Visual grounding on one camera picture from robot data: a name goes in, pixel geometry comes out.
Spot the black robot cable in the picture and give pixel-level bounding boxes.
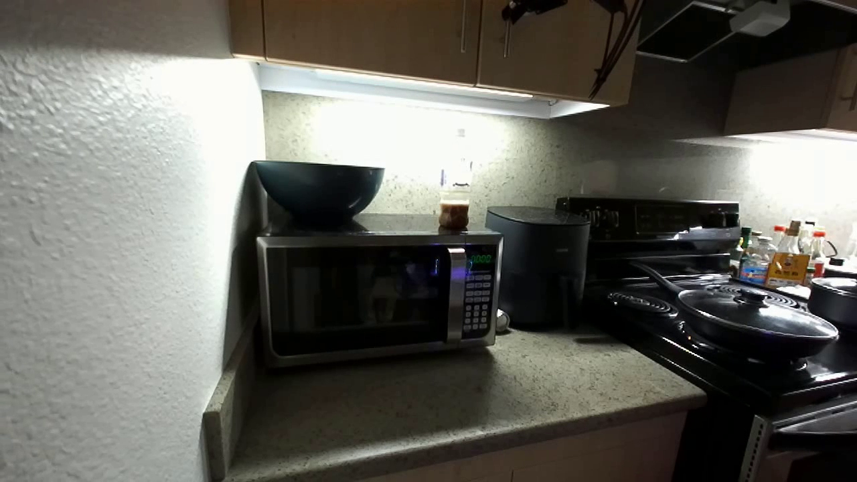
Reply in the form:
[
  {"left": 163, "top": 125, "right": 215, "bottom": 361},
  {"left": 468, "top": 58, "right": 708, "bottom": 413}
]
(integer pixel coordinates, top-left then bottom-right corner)
[{"left": 587, "top": 0, "right": 648, "bottom": 102}]

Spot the dark round bowl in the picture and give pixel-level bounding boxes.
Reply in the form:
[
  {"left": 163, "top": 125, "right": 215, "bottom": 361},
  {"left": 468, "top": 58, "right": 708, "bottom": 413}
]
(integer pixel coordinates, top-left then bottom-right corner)
[{"left": 251, "top": 157, "right": 388, "bottom": 225}]

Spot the green bottle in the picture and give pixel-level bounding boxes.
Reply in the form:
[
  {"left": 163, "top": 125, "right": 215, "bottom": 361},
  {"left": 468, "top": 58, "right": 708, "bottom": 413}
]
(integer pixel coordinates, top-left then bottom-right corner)
[{"left": 731, "top": 225, "right": 756, "bottom": 271}]

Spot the black air fryer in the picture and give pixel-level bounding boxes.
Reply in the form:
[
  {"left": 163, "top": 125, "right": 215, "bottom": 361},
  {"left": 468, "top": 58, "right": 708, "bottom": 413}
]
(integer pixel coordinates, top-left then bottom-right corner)
[{"left": 484, "top": 207, "right": 594, "bottom": 332}]

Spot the wooden cabinet beside hood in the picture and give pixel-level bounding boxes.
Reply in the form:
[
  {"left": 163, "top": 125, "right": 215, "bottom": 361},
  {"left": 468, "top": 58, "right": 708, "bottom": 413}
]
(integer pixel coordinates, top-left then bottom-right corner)
[{"left": 724, "top": 42, "right": 857, "bottom": 136}]

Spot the dark range hood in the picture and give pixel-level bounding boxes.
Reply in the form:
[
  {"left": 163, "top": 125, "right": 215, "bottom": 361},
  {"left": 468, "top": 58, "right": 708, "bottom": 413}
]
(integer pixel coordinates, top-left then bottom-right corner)
[{"left": 638, "top": 0, "right": 857, "bottom": 66}]

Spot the glass jar with brown content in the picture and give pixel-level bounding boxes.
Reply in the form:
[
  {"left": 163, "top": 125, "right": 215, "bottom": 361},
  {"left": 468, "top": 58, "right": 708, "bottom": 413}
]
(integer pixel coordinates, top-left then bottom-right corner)
[{"left": 436, "top": 168, "right": 473, "bottom": 236}]

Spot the under-cabinet light strip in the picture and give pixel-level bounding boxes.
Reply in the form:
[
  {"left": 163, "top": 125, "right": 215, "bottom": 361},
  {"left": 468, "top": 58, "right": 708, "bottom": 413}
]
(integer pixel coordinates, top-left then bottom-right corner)
[{"left": 251, "top": 58, "right": 610, "bottom": 124}]

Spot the yellow box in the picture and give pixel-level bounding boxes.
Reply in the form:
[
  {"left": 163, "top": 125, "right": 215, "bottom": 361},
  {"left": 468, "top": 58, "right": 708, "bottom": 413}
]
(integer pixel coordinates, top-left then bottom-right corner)
[{"left": 768, "top": 252, "right": 814, "bottom": 290}]

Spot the clear bottle with blue label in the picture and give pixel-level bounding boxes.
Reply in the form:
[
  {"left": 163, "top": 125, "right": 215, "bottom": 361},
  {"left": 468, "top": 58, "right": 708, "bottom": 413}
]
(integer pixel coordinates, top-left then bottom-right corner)
[{"left": 740, "top": 233, "right": 773, "bottom": 290}]

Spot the tall red-capped bottle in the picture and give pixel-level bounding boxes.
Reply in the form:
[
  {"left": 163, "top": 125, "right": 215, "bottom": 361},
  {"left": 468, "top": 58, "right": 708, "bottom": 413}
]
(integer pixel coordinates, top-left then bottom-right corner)
[{"left": 808, "top": 228, "right": 832, "bottom": 278}]

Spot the dark pan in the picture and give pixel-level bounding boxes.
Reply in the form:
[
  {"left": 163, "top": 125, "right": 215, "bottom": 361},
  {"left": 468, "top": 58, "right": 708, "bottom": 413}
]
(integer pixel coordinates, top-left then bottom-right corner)
[{"left": 665, "top": 223, "right": 744, "bottom": 256}]

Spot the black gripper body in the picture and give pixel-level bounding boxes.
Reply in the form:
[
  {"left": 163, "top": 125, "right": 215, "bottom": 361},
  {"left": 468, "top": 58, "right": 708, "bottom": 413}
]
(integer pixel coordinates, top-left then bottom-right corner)
[{"left": 500, "top": 0, "right": 570, "bottom": 26}]

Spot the small white fixture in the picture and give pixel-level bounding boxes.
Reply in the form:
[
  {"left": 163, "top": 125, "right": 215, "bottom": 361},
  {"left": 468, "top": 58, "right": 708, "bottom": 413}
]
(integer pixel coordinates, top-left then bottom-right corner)
[{"left": 728, "top": 0, "right": 792, "bottom": 41}]

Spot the black pot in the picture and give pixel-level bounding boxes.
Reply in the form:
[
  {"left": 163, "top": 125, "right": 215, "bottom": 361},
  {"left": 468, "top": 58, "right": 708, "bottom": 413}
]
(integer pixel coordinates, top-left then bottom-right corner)
[{"left": 807, "top": 276, "right": 857, "bottom": 328}]

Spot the black kitchen stove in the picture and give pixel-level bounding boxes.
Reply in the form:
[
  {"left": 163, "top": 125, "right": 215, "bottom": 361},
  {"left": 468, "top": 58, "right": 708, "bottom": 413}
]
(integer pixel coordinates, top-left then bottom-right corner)
[{"left": 558, "top": 195, "right": 857, "bottom": 482}]

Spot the stainless steel microwave oven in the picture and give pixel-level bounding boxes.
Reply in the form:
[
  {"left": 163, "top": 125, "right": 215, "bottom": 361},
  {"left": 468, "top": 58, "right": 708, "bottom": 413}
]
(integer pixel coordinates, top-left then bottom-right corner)
[{"left": 254, "top": 225, "right": 506, "bottom": 370}]

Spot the white bottle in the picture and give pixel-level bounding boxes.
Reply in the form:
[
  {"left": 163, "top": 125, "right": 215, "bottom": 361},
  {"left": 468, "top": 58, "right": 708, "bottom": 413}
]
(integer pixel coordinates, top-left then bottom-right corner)
[{"left": 792, "top": 220, "right": 818, "bottom": 256}]

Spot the wooden wall cabinet body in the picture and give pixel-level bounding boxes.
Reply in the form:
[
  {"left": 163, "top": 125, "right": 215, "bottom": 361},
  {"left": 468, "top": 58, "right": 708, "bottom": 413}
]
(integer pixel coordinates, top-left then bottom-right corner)
[{"left": 227, "top": 0, "right": 642, "bottom": 104}]

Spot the frying pan with glass lid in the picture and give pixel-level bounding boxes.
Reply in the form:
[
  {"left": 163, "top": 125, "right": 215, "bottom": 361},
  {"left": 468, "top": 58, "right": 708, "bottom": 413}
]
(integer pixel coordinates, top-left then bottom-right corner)
[{"left": 610, "top": 262, "right": 842, "bottom": 361}]

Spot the wooden cabinet door with cable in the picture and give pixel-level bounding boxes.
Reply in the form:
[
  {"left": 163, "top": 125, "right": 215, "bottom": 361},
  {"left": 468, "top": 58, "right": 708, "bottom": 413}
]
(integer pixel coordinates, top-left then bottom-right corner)
[{"left": 473, "top": 0, "right": 642, "bottom": 102}]

